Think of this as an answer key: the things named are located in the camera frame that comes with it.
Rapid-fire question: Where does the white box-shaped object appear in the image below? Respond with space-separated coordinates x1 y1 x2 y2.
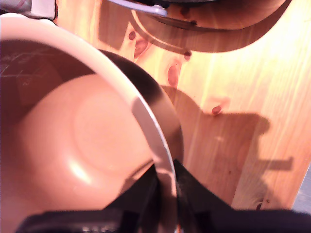
31 0 57 20

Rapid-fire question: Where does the pale grey flat plastic piece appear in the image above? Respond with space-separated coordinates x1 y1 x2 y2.
106 0 169 18

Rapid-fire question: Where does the black Philips rice cooker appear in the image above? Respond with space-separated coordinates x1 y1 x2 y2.
150 0 221 9

